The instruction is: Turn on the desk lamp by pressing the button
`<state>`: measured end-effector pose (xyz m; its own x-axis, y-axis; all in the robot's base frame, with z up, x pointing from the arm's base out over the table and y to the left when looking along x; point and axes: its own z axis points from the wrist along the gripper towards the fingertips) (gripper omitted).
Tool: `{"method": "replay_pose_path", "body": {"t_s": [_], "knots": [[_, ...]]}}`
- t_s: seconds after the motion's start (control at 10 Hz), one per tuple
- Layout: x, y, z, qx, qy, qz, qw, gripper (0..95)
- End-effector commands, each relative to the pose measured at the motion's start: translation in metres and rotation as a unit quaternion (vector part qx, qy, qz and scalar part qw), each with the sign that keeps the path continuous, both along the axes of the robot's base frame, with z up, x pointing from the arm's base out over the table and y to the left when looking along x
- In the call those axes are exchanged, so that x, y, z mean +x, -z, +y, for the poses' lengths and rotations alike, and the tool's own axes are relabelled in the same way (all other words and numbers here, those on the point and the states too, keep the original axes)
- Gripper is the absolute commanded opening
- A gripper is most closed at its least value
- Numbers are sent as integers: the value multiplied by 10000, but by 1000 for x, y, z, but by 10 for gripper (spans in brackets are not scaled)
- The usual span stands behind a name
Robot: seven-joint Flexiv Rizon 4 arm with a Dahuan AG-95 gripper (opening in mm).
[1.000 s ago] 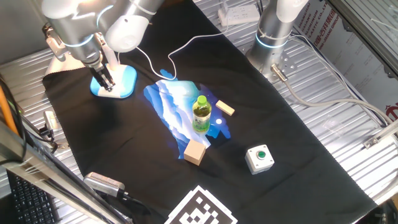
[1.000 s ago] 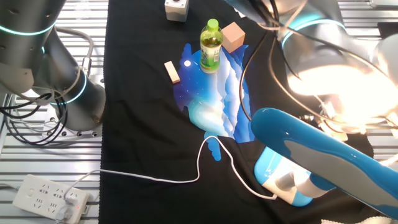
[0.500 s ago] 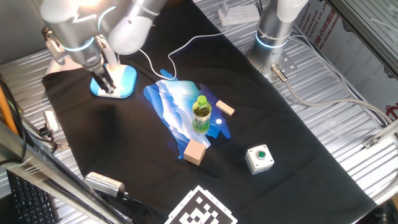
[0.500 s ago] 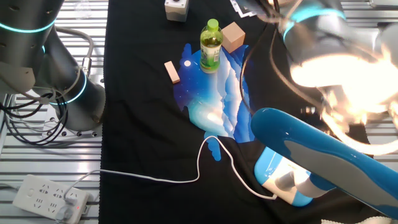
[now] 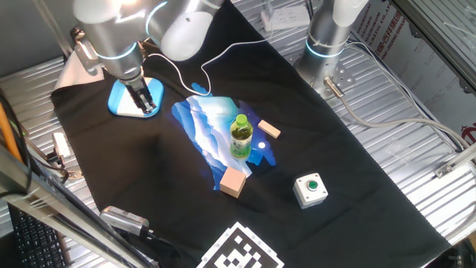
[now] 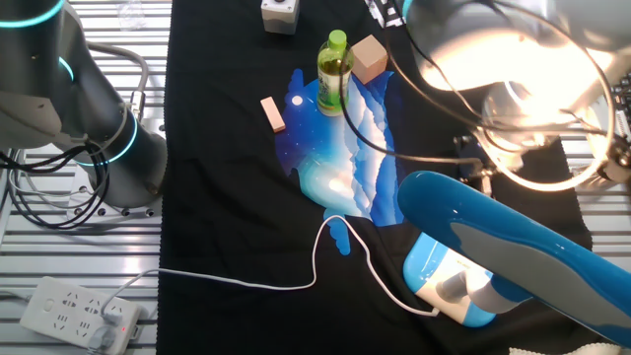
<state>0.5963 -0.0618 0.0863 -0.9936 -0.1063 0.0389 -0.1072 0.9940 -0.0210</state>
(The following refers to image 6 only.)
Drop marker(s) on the black cloth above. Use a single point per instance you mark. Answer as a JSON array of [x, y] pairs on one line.
[[222, 197]]

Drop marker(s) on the blue white desk lamp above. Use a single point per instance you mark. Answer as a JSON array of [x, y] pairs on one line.
[[493, 222]]

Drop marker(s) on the white box green button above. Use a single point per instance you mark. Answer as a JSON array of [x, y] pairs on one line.
[[278, 20]]

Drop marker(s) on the black white marker board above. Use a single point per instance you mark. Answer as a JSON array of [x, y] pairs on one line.
[[389, 15]]

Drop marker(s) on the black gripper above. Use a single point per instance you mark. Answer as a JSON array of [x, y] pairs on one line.
[[470, 150]]

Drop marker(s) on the grey power plug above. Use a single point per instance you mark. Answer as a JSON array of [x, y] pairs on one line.
[[101, 339]]

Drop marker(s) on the wooden cube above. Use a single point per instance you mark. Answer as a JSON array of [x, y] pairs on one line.
[[370, 56]]

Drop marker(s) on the flat wooden block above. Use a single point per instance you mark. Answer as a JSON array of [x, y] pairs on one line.
[[272, 114]]

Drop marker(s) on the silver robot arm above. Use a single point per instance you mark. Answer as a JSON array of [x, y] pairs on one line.
[[123, 163]]

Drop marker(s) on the green tea bottle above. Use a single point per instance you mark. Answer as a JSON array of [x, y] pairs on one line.
[[330, 79]]

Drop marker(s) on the white power strip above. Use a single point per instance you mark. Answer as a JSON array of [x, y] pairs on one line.
[[54, 305]]

